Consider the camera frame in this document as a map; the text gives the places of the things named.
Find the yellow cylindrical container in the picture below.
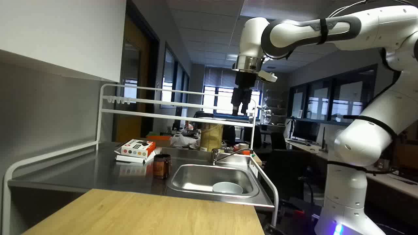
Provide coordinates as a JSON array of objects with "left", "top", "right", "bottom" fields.
[{"left": 200, "top": 124, "right": 223, "bottom": 152}]

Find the white metal rack frame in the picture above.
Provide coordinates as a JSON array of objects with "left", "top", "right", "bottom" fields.
[{"left": 1, "top": 82, "right": 279, "bottom": 235}]

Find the colourful boxed game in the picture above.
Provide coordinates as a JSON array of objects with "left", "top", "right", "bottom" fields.
[{"left": 120, "top": 139, "right": 157, "bottom": 157}]

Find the office desk with items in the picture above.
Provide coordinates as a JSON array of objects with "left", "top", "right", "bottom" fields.
[{"left": 283, "top": 119, "right": 418, "bottom": 199}]

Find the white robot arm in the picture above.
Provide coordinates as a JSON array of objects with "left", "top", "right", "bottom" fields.
[{"left": 232, "top": 5, "right": 418, "bottom": 235}]

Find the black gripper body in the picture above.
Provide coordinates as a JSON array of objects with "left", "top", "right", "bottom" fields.
[{"left": 231, "top": 72, "right": 257, "bottom": 115}]

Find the chrome sink faucet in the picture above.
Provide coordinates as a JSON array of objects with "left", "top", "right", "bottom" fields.
[{"left": 211, "top": 149, "right": 231, "bottom": 166}]

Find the stainless steel sink basin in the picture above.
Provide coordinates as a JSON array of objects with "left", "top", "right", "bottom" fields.
[{"left": 168, "top": 165, "right": 258, "bottom": 199}]

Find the brown ceramic mug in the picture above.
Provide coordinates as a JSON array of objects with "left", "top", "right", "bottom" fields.
[{"left": 153, "top": 154, "right": 171, "bottom": 179}]

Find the white flat book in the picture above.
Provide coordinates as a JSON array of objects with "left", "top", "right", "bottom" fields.
[{"left": 115, "top": 149, "right": 159, "bottom": 165}]

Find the wooden door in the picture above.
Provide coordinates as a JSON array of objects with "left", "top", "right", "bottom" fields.
[{"left": 113, "top": 0, "right": 158, "bottom": 142}]

